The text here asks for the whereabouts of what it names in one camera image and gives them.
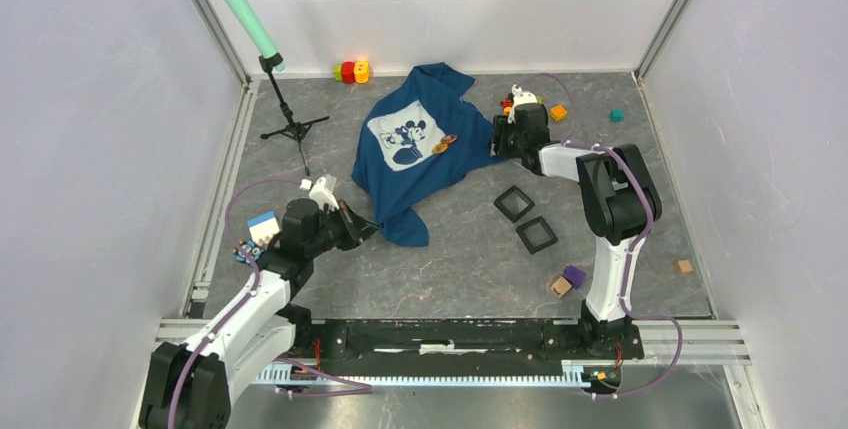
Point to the orange toy brick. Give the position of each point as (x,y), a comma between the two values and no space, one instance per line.
(558,113)

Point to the teal small cube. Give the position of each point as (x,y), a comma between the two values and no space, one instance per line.
(616,115)

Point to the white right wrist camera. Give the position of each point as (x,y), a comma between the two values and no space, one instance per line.
(520,99)

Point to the blue Mickey Mouse t-shirt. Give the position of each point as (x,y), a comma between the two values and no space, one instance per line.
(393,162)

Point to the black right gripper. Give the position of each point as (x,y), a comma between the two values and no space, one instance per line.
(500,128)

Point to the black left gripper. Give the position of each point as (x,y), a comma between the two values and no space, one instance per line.
(356,228)

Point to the tan wooden cube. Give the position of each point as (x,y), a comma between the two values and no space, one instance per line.
(560,286)

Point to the brown wooden cube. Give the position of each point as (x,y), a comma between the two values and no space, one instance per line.
(684,266)

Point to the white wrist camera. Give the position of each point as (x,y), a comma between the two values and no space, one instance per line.
(321,191)
(520,99)

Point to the colourful toy block train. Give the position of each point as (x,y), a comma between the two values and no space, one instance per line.
(506,104)

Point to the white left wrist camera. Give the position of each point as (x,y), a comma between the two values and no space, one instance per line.
(321,191)

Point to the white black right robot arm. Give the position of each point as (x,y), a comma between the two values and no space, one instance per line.
(619,201)

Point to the purple cube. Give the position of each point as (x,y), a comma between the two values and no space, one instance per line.
(574,276)

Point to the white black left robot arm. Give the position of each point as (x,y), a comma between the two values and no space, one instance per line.
(194,384)

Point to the black tripod microphone stand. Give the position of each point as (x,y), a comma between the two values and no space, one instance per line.
(294,130)

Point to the blue white block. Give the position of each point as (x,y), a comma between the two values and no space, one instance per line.
(263,228)

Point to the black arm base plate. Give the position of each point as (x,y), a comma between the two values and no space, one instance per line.
(461,347)

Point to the red green orange toy blocks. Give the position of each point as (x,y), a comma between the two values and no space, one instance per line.
(352,72)

